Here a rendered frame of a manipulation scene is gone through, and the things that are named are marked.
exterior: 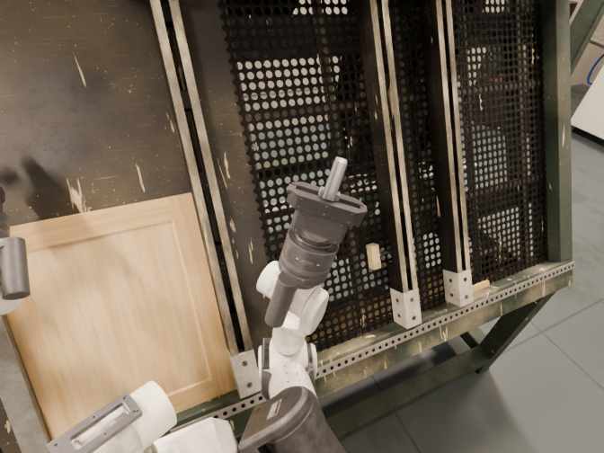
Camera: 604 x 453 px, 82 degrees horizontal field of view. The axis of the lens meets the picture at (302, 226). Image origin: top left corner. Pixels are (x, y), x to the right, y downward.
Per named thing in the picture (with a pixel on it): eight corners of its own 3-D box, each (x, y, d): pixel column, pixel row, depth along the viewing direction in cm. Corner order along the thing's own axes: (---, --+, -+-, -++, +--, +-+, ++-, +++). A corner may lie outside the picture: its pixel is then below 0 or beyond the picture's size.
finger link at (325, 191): (341, 163, 49) (327, 201, 52) (341, 156, 52) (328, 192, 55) (331, 159, 49) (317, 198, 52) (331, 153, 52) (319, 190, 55)
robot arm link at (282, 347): (312, 302, 73) (304, 340, 88) (262, 303, 72) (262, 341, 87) (317, 351, 66) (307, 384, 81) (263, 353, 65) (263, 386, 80)
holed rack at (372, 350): (173, 439, 90) (173, 440, 89) (170, 430, 89) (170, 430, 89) (572, 267, 149) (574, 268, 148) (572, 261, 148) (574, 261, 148)
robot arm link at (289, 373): (313, 387, 84) (331, 436, 62) (259, 391, 83) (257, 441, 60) (312, 339, 85) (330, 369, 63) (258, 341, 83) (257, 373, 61)
